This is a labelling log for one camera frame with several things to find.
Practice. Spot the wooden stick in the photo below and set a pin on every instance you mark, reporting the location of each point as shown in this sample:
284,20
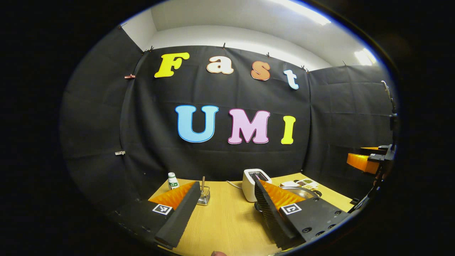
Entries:
203,181

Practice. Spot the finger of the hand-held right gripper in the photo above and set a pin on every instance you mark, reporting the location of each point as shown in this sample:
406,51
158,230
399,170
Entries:
373,148
362,163

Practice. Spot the ceiling light panel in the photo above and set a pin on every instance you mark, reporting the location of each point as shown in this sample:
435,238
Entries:
364,57

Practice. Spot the pink clip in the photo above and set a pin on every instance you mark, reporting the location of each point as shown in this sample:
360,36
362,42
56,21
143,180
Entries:
130,76

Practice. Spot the white drink bottle green label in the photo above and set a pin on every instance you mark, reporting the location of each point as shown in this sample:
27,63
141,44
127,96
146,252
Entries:
173,182

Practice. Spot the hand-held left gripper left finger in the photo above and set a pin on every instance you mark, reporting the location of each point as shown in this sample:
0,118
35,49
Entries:
183,217

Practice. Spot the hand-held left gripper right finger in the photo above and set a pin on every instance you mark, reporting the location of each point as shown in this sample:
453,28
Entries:
272,217

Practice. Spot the white toaster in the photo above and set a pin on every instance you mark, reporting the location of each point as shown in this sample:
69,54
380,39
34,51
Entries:
247,188

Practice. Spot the metal clip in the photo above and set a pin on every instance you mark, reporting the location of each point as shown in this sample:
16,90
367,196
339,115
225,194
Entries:
120,153

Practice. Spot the white divided dish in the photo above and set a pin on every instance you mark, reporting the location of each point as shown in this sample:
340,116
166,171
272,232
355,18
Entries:
308,184

